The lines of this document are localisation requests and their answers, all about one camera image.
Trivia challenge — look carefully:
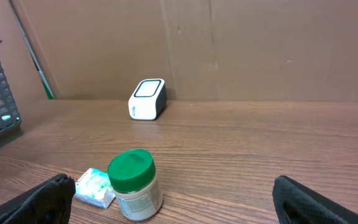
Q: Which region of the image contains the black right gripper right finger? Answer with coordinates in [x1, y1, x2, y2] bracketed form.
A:
[272, 175, 358, 224]

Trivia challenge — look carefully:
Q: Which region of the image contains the green lid beige jar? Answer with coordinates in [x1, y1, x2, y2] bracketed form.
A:
[107, 149, 163, 221]

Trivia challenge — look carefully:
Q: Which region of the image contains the white barcode scanner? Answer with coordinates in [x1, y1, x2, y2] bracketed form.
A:
[128, 78, 167, 120]

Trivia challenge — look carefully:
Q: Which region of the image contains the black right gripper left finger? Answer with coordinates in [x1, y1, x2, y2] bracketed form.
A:
[0, 174, 76, 224]

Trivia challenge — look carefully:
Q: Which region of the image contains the teal Kleenex tissue pack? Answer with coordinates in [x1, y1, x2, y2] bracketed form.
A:
[75, 168, 115, 209]

